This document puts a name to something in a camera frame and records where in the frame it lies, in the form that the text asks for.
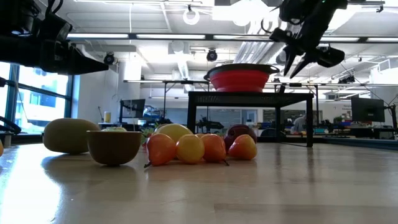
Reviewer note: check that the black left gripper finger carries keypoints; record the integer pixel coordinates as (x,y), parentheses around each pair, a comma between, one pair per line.
(84,63)

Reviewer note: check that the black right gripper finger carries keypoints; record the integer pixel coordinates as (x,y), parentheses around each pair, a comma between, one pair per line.
(289,57)
(304,63)

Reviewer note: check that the red collapsible colander bowl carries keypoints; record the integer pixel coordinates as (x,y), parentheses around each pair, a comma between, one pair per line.
(241,81)

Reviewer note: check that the dark red pomegranate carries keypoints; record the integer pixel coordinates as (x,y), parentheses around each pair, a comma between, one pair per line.
(239,130)

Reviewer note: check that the small orange toy pear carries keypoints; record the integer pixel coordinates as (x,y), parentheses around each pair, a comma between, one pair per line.
(214,147)
(244,147)
(1,147)
(190,149)
(160,149)

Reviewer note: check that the yellow toy lemon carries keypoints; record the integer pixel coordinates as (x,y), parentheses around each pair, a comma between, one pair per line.
(174,130)

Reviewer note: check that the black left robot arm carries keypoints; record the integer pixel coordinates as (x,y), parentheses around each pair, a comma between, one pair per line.
(18,49)

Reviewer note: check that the background black robot arm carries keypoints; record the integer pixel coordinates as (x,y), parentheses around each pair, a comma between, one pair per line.
(208,125)

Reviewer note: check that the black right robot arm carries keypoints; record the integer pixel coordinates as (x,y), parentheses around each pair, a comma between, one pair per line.
(311,9)

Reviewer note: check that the black perforated metal shelf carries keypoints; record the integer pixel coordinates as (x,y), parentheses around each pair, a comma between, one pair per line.
(248,99)

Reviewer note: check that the yellow cup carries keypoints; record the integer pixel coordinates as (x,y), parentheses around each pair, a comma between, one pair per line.
(107,117)

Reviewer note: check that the person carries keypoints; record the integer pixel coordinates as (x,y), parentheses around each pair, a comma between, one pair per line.
(299,124)

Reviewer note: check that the black computer monitor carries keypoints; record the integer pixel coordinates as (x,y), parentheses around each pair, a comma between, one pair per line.
(133,107)
(367,109)

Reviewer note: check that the green-yellow mango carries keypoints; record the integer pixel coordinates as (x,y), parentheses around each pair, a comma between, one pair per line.
(68,137)

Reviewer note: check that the black office chair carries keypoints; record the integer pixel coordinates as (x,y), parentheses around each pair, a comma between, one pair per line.
(270,133)

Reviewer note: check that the green kiwi half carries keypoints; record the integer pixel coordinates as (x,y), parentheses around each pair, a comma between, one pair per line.
(113,149)

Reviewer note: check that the long ceiling light fixture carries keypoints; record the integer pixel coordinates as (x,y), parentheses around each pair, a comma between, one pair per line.
(171,36)

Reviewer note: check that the red toy strawberry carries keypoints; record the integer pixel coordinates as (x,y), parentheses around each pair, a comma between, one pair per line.
(145,144)

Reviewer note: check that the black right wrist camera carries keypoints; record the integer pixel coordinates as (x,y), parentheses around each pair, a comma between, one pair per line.
(329,57)

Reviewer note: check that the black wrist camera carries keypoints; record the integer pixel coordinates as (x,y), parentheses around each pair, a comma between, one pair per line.
(329,57)
(57,28)

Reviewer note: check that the black ceiling camera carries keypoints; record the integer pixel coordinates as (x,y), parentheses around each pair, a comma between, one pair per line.
(109,59)
(347,79)
(212,56)

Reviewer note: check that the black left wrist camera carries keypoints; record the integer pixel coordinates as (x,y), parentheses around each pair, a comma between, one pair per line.
(57,28)

